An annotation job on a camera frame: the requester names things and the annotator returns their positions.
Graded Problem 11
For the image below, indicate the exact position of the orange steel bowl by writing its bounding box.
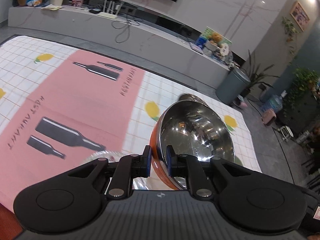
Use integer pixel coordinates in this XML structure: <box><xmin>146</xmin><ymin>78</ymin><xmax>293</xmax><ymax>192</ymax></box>
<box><xmin>150</xmin><ymin>100</ymin><xmax>235</xmax><ymax>190</ymax></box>

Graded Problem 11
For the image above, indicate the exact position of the blue steel bowl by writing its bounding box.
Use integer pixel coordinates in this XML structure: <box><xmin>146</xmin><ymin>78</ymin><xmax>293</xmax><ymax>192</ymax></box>
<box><xmin>178</xmin><ymin>93</ymin><xmax>207</xmax><ymax>106</ymax></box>

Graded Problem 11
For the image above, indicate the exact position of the person hand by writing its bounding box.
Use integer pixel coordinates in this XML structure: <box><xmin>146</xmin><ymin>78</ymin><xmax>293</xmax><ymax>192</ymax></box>
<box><xmin>307</xmin><ymin>233</ymin><xmax>320</xmax><ymax>240</ymax></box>

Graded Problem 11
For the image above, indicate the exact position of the pink restaurant placemat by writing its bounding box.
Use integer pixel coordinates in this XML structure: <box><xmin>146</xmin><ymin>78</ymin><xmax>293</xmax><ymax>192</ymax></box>
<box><xmin>1</xmin><ymin>50</ymin><xmax>145</xmax><ymax>210</ymax></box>

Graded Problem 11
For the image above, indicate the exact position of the grey round trash bin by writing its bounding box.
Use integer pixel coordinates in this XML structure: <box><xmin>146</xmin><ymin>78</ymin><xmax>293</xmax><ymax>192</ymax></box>
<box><xmin>216</xmin><ymin>68</ymin><xmax>251</xmax><ymax>105</ymax></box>

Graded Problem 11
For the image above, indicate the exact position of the pink small heater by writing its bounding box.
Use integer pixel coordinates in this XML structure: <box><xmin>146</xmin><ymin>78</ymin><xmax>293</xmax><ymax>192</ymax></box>
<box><xmin>261</xmin><ymin>109</ymin><xmax>276</xmax><ymax>126</ymax></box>

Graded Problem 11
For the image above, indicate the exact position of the blue water jug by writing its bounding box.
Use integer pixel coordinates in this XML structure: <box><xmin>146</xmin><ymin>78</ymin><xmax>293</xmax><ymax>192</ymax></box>
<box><xmin>261</xmin><ymin>90</ymin><xmax>287</xmax><ymax>114</ymax></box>

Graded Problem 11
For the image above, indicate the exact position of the white small stool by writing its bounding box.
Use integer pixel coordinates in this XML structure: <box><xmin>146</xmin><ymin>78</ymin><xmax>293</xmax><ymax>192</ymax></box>
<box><xmin>277</xmin><ymin>126</ymin><xmax>293</xmax><ymax>141</ymax></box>

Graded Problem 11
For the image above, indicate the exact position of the potted green plant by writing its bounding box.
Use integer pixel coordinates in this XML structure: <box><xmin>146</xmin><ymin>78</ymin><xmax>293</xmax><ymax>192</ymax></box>
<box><xmin>240</xmin><ymin>50</ymin><xmax>279</xmax><ymax>98</ymax></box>

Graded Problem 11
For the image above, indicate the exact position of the teddy bear toy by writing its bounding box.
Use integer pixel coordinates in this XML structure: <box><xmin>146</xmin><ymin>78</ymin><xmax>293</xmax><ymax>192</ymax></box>
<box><xmin>208</xmin><ymin>32</ymin><xmax>223</xmax><ymax>46</ymax></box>

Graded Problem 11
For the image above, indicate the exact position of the large leafy plant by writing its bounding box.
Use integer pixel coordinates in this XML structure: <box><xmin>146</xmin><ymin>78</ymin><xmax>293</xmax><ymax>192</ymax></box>
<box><xmin>284</xmin><ymin>68</ymin><xmax>319</xmax><ymax>133</ymax></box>

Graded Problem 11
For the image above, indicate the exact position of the grey tv cabinet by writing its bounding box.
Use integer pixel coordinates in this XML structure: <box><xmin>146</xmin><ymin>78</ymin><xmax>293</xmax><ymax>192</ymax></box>
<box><xmin>8</xmin><ymin>6</ymin><xmax>229</xmax><ymax>88</ymax></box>

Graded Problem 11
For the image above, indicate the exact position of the checked lemon tablecloth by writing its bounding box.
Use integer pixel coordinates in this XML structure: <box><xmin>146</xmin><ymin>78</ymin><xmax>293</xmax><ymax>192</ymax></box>
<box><xmin>0</xmin><ymin>35</ymin><xmax>263</xmax><ymax>213</ymax></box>

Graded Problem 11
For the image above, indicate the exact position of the white wifi router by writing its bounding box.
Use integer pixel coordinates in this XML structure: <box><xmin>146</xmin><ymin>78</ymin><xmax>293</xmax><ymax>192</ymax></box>
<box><xmin>97</xmin><ymin>0</ymin><xmax>123</xmax><ymax>20</ymax></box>

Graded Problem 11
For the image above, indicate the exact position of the black cable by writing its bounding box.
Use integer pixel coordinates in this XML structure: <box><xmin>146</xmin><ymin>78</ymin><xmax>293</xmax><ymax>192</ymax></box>
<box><xmin>111</xmin><ymin>13</ymin><xmax>141</xmax><ymax>43</ymax></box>

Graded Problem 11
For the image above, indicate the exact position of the framed wall picture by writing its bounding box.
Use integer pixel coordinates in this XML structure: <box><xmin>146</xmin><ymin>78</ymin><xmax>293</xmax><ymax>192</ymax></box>
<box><xmin>290</xmin><ymin>1</ymin><xmax>310</xmax><ymax>31</ymax></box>

